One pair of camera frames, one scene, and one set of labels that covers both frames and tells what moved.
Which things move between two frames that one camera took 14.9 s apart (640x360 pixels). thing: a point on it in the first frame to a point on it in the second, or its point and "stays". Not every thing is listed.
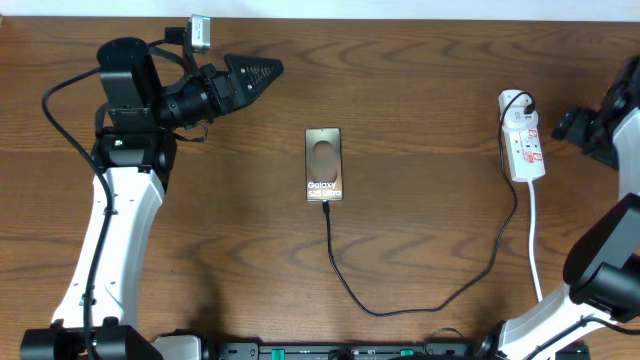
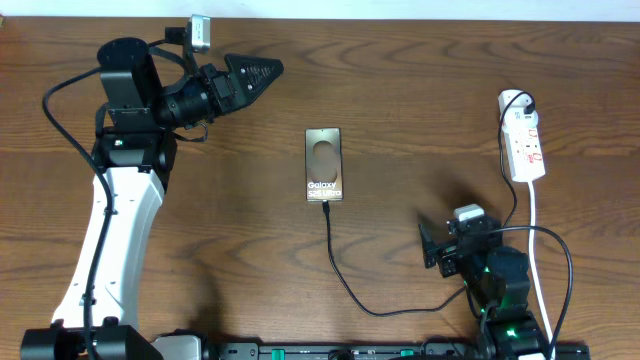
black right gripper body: [586, 127] to [451, 265]
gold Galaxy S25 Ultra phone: [324, 164] stays
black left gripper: [222, 90] stays
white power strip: [519, 117] stays
